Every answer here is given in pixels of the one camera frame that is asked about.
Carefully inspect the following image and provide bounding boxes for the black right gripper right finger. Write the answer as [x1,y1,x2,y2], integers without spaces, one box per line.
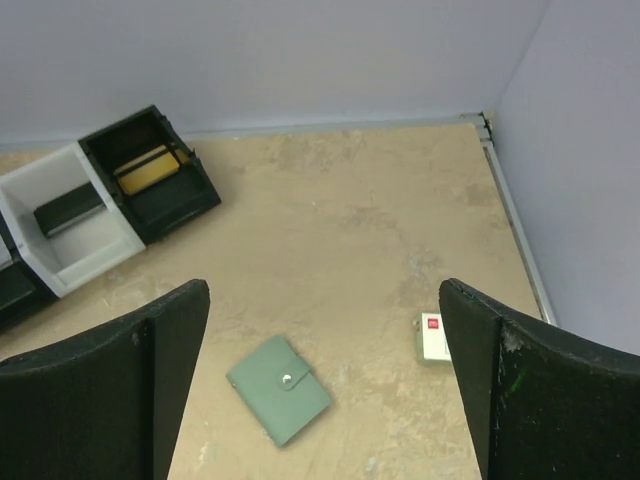
[439,278,639,479]

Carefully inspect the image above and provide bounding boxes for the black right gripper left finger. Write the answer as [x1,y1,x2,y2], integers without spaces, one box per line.
[1,279,210,479]

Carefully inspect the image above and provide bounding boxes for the green leather card holder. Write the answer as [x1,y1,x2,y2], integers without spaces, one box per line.
[226,335,331,448]

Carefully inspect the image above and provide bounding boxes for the white card box red logo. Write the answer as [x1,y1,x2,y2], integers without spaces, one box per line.
[413,312,451,364]

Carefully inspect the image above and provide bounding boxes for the black card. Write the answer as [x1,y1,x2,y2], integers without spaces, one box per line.
[34,183,104,238]

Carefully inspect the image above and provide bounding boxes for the gold card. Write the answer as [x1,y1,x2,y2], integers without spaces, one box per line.
[114,147,180,196]

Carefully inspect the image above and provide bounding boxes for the black bin right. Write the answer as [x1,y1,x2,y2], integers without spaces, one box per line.
[79,105,221,245]

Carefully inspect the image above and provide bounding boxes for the aluminium table frame rail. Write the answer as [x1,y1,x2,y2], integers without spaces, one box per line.
[457,112,557,326]

